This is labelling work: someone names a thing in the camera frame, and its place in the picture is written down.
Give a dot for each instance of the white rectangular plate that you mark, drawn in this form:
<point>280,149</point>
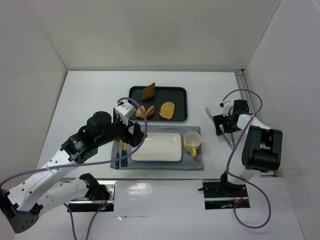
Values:
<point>160,147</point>

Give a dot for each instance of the brown chocolate croissant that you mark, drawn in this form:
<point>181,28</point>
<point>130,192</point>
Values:
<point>149,92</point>

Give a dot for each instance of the gold fork green handle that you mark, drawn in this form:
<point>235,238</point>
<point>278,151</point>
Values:
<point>117,163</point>

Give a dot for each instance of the aluminium frame rail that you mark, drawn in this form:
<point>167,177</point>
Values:
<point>241,83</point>

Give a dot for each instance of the yellow ceramic mug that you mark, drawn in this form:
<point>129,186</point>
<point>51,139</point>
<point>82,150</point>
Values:
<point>191,143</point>

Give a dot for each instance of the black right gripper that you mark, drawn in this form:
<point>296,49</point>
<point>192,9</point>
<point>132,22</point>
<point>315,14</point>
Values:
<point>222,122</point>

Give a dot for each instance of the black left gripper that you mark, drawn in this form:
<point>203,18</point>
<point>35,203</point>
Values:
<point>129,133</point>

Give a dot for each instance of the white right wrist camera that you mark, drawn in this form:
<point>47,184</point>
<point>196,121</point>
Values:
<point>227,108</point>

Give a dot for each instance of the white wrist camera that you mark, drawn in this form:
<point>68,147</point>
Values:
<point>227,108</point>
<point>124,111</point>

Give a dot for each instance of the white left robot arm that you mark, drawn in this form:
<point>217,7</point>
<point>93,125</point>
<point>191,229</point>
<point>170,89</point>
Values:
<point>24,204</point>

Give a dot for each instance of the gold knife green handle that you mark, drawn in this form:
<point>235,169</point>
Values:
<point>124,161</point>

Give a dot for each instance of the brown crusted bread wedge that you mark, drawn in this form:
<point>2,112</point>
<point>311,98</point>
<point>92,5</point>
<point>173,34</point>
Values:
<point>149,112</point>

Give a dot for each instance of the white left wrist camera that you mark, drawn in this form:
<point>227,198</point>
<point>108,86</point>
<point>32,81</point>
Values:
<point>124,111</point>

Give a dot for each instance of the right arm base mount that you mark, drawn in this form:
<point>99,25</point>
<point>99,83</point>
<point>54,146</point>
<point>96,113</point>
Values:
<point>217,197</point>

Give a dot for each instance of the silver metal tongs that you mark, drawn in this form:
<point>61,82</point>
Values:
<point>223,135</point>

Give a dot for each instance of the tan seeded bread slice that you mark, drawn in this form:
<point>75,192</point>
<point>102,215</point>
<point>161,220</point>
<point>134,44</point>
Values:
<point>167,110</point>

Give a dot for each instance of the grey cloth placemat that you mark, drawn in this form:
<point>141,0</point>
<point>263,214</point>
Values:
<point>187,162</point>

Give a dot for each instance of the round pale bread roll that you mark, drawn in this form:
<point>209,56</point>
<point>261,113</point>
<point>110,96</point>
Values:
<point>139,112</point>

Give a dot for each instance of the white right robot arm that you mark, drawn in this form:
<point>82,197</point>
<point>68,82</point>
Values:
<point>257,147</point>

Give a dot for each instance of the black baking tray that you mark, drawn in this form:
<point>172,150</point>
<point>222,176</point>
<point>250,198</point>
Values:
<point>163,94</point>

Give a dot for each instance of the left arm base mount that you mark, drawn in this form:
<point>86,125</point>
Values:
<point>92,201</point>

